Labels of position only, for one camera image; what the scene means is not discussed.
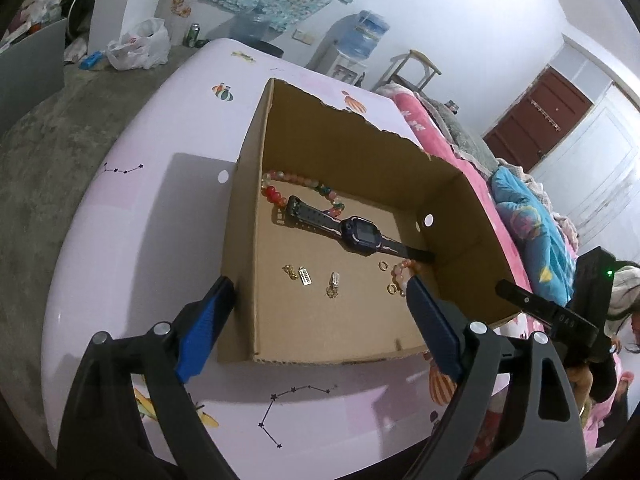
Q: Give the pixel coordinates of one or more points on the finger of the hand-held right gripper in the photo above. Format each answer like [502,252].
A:
[530,304]

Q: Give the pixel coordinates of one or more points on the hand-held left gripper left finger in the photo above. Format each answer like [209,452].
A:
[205,332]

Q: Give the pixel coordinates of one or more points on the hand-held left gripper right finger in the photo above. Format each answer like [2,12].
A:
[435,332]

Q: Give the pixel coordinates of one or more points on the cardboard box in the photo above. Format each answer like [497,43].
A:
[340,320]

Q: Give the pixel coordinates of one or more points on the gold earring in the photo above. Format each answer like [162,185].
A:
[289,272]

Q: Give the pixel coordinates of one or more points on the silver charm earring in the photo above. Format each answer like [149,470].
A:
[304,277]
[334,282]

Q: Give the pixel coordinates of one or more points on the pink digital watch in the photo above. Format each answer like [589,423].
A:
[357,230]

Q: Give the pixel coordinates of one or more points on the person's right hand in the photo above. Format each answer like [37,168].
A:
[582,382]

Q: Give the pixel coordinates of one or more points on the white green fluffy cloth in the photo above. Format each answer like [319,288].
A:
[625,285]

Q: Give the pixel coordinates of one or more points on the person's dark hair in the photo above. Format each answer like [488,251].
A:
[622,317]

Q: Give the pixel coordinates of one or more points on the blue quilt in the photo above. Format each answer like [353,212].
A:
[535,230]

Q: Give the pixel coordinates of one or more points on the white double door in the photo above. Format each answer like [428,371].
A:
[595,170]

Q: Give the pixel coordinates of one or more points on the pink blanket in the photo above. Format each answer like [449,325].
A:
[470,175]

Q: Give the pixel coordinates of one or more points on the brown door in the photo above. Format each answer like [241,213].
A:
[540,120]

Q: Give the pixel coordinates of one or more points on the wooden chair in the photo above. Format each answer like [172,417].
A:
[410,70]

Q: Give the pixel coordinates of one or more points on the white water dispenser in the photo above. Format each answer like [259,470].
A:
[332,60]

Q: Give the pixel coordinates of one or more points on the white plastic bag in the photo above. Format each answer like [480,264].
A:
[137,45]

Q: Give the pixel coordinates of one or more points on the blue packet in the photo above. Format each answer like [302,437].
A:
[92,59]

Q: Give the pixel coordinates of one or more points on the blue water dispenser bottle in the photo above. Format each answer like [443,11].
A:
[367,35]

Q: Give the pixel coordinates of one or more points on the large empty water bottle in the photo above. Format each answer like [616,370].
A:
[250,25]

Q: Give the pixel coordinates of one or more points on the grey board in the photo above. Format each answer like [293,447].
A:
[30,70]

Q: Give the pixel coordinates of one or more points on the wall socket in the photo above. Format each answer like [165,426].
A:
[302,36]

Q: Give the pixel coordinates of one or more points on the flower wall sticker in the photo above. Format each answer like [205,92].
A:
[181,5]

